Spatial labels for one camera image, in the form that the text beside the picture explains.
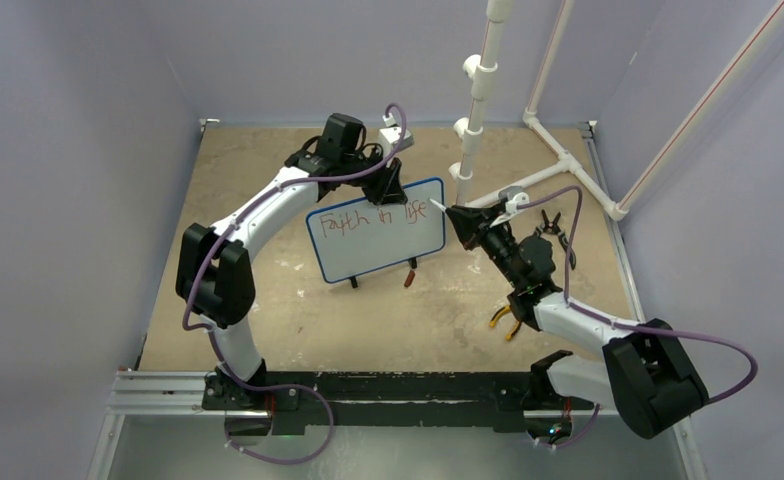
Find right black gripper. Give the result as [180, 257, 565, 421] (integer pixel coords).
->
[448, 202, 523, 288]

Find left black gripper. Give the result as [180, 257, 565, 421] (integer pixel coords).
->
[341, 145, 407, 206]

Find red whiteboard marker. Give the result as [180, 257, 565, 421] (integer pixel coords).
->
[429, 198, 447, 213]

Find blue framed whiteboard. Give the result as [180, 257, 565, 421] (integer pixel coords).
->
[305, 177, 447, 284]

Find red marker cap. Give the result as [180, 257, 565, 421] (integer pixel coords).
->
[404, 269, 416, 288]

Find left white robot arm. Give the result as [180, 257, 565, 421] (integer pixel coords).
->
[175, 103, 413, 409]

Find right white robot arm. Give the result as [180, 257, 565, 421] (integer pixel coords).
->
[443, 206, 710, 439]

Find white PVC pipe stand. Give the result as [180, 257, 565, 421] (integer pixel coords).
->
[448, 1, 620, 222]

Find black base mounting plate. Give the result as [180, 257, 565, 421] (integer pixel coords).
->
[201, 371, 592, 435]

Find white pipe with red stripe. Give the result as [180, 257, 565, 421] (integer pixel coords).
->
[611, 0, 784, 220]

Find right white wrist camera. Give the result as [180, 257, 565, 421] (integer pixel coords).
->
[490, 185, 531, 227]

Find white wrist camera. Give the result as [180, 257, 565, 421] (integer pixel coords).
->
[376, 113, 415, 156]
[490, 185, 531, 227]

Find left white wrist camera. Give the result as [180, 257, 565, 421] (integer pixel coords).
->
[376, 113, 415, 156]

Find black handled pliers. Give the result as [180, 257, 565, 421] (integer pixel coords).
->
[534, 209, 577, 270]

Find yellow handled pliers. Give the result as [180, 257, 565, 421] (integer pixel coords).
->
[488, 304, 524, 343]

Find aluminium rail frame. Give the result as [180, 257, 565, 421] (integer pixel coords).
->
[87, 119, 708, 480]

